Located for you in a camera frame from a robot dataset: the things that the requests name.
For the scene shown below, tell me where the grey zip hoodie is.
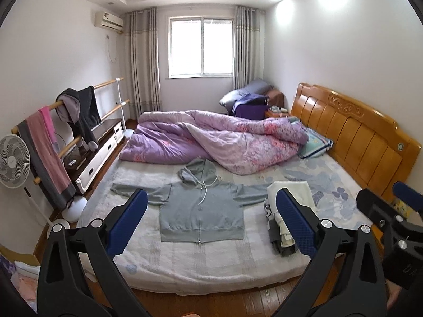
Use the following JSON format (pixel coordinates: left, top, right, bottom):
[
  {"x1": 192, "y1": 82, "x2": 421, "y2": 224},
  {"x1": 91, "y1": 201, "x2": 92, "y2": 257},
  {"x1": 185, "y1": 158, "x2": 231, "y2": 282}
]
[{"x1": 111, "y1": 158, "x2": 275, "y2": 244}]

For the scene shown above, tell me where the wooden barre rack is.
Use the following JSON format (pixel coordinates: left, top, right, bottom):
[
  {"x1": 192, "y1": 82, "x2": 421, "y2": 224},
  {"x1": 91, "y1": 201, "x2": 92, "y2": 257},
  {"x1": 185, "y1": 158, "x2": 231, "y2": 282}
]
[{"x1": 11, "y1": 77, "x2": 133, "y2": 222}]

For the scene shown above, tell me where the pink and grey towel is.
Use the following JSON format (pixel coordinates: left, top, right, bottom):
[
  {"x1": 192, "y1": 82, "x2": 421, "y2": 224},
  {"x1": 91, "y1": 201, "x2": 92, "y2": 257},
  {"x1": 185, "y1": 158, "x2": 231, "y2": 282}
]
[{"x1": 17, "y1": 119, "x2": 77, "y2": 210}]

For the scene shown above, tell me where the dark jacket with grey lining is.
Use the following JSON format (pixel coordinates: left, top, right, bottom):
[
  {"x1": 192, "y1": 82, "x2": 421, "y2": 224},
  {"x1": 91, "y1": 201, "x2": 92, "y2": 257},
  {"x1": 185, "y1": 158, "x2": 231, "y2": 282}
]
[{"x1": 56, "y1": 86, "x2": 102, "y2": 151}]

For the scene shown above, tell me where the grey blue pillow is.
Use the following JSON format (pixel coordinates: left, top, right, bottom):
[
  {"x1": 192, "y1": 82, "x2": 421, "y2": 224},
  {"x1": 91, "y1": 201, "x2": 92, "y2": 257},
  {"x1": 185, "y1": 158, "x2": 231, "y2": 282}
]
[{"x1": 220, "y1": 79, "x2": 275, "y2": 108}]

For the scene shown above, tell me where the white air conditioner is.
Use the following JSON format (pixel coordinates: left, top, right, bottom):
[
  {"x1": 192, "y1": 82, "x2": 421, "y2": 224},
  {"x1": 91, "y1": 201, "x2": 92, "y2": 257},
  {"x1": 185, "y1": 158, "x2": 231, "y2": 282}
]
[{"x1": 94, "y1": 11, "x2": 124, "y2": 30}]

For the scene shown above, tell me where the white button jacket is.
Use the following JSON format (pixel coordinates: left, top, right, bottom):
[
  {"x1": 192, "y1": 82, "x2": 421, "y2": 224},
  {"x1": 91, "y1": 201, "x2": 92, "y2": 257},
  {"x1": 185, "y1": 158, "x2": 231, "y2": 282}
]
[{"x1": 266, "y1": 181, "x2": 318, "y2": 249}]

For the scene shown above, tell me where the purple floral quilt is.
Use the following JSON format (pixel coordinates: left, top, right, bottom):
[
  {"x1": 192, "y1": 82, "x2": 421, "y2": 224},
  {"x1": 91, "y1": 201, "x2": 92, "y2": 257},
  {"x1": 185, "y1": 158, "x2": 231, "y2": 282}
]
[{"x1": 119, "y1": 109, "x2": 311, "y2": 176}]

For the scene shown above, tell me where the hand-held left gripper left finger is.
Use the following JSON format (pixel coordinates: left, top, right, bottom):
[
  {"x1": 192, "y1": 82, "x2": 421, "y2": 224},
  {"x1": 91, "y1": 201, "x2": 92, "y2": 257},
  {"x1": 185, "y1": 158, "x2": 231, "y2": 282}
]
[{"x1": 37, "y1": 188, "x2": 156, "y2": 317}]

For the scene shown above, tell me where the dark and white cabinet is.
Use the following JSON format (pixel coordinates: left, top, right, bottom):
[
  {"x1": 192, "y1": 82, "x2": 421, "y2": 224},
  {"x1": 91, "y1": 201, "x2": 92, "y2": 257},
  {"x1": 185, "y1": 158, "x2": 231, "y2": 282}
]
[{"x1": 63, "y1": 118, "x2": 126, "y2": 193}]

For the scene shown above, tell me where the grey white checkered folded cloth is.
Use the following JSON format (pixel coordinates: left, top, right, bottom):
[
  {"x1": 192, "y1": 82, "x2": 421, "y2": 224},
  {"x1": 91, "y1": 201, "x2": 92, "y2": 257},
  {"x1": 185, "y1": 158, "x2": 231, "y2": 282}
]
[{"x1": 263, "y1": 201, "x2": 298, "y2": 257}]

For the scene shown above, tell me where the window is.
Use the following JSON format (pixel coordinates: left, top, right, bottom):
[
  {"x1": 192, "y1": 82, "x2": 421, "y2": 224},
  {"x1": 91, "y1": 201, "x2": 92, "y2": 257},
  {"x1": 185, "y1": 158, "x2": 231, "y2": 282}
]
[{"x1": 168, "y1": 16, "x2": 235, "y2": 79}]

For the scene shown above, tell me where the dark blue purple blanket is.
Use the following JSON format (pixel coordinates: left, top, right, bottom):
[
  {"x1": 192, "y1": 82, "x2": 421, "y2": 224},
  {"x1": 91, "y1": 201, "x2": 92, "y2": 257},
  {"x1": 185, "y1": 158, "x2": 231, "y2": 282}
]
[{"x1": 231, "y1": 93, "x2": 270, "y2": 120}]

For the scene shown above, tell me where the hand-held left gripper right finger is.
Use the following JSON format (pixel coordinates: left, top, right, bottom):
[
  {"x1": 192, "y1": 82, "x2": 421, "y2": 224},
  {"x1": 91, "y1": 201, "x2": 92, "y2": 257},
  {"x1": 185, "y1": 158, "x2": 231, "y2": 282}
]
[{"x1": 274, "y1": 188, "x2": 388, "y2": 317}]

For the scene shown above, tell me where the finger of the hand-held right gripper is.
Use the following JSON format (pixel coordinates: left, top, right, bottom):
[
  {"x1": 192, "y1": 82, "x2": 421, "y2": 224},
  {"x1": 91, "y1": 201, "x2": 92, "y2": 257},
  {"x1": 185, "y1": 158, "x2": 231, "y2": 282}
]
[
  {"x1": 393, "y1": 181, "x2": 423, "y2": 212},
  {"x1": 356, "y1": 188, "x2": 408, "y2": 231}
]

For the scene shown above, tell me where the white standing fan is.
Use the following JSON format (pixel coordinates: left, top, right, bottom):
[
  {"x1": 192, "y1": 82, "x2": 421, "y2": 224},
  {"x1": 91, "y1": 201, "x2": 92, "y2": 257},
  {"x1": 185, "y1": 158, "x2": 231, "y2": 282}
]
[{"x1": 0, "y1": 134, "x2": 71, "y2": 235}]

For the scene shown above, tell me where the wooden nightstand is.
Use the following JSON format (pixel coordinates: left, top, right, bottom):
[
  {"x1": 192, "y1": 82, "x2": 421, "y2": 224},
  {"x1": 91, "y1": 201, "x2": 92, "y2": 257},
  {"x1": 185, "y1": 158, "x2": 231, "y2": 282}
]
[{"x1": 264, "y1": 105, "x2": 292, "y2": 119}]

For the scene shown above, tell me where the bed with pale floral sheet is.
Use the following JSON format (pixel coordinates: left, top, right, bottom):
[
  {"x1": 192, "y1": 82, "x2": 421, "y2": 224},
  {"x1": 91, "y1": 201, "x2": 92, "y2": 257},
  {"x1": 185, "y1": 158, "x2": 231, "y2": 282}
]
[{"x1": 79, "y1": 112, "x2": 380, "y2": 297}]

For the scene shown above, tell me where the grey striped curtain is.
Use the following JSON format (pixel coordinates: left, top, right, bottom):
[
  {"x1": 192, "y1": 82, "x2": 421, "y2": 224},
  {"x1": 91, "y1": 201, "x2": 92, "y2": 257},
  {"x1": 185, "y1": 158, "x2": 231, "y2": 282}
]
[
  {"x1": 233, "y1": 5, "x2": 265, "y2": 90},
  {"x1": 124, "y1": 7, "x2": 163, "y2": 121}
]

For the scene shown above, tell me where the wooden headboard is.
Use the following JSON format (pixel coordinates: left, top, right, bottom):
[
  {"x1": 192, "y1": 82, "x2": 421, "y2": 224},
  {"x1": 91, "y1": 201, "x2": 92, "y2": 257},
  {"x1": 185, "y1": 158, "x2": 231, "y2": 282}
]
[{"x1": 291, "y1": 82, "x2": 414, "y2": 203}]

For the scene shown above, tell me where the brown armchair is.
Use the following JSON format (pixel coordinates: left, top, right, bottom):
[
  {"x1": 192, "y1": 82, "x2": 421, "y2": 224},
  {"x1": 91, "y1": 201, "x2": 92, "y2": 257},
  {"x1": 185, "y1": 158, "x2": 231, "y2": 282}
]
[{"x1": 267, "y1": 87, "x2": 285, "y2": 106}]

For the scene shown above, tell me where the teal plaid pillow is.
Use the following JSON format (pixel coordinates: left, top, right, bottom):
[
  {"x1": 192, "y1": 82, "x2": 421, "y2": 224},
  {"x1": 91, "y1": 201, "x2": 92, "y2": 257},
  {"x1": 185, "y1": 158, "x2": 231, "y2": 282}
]
[{"x1": 290, "y1": 120, "x2": 334, "y2": 160}]

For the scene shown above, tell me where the white air conditioner cable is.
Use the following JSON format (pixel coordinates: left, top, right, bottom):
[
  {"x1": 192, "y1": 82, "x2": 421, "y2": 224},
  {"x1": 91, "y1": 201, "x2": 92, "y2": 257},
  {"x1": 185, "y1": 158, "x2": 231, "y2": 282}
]
[{"x1": 106, "y1": 35, "x2": 119, "y2": 63}]

